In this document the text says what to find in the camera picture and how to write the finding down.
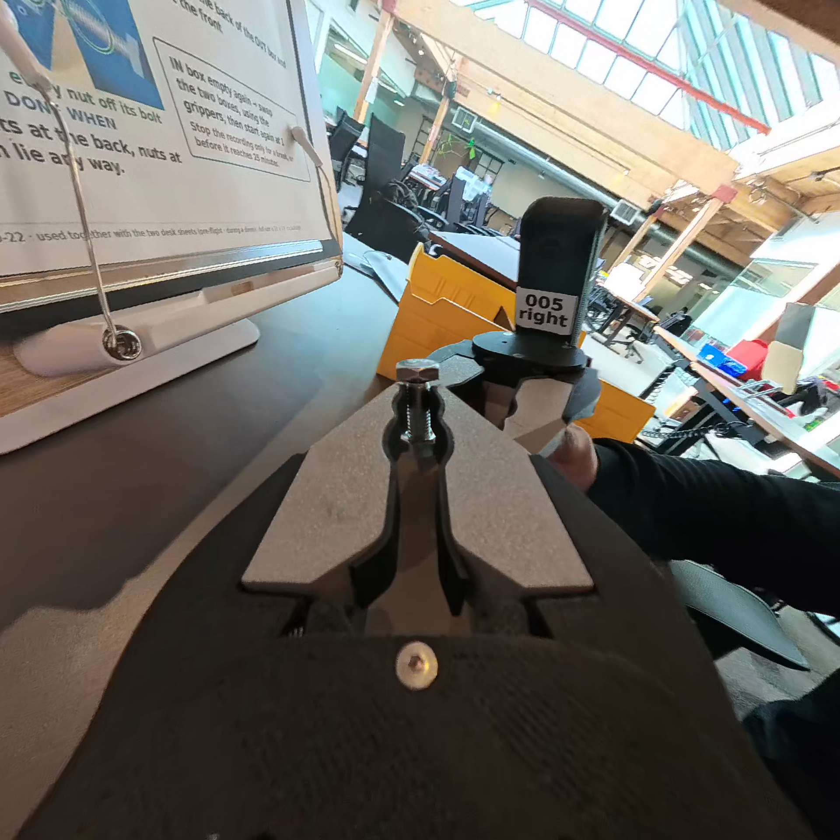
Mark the printed instruction sheet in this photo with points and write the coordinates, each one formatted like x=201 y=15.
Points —
x=164 y=184

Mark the long background desk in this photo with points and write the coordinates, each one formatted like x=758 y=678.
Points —
x=774 y=420

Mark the person's right forearm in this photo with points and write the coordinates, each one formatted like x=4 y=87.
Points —
x=722 y=518

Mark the background office table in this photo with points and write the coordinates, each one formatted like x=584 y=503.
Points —
x=479 y=256

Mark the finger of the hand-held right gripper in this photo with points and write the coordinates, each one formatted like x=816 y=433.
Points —
x=502 y=403
x=541 y=410

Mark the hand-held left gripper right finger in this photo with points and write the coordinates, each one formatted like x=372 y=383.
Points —
x=512 y=518

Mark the red box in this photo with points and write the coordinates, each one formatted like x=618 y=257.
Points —
x=751 y=358

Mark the wooden document stand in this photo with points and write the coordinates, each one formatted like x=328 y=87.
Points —
x=164 y=354

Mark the black office chair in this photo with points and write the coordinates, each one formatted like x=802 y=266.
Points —
x=344 y=144
x=387 y=197

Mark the pale flat sheet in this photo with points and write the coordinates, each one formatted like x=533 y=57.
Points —
x=387 y=275

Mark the yellow plastic bin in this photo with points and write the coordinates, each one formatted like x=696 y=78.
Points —
x=433 y=315

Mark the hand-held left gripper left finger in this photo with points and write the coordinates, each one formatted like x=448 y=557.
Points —
x=328 y=512

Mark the blue storage crate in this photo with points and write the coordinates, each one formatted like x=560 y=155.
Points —
x=718 y=359

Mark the person's right hand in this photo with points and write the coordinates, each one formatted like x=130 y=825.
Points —
x=577 y=459

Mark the steel hex bolt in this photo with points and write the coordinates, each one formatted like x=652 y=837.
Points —
x=417 y=407

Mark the grey office chair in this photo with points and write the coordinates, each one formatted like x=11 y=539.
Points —
x=741 y=610

